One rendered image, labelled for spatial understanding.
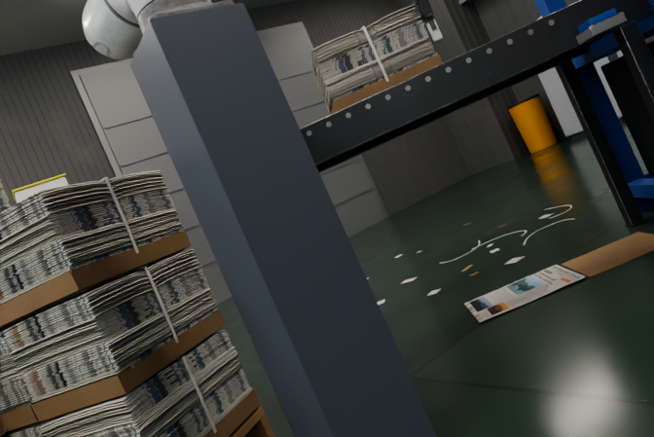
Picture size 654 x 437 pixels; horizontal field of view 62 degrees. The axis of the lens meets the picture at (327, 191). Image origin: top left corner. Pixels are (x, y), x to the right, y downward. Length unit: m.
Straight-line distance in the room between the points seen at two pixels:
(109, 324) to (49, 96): 5.40
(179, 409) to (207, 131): 0.64
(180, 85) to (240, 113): 0.12
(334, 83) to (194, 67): 0.80
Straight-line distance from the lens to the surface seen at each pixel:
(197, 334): 1.43
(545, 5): 2.54
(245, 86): 1.08
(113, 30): 1.33
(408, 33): 1.85
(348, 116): 1.65
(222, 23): 1.12
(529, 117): 7.89
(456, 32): 8.34
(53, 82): 6.61
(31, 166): 6.29
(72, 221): 1.28
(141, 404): 1.28
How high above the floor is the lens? 0.57
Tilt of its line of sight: 1 degrees up
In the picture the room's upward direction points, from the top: 24 degrees counter-clockwise
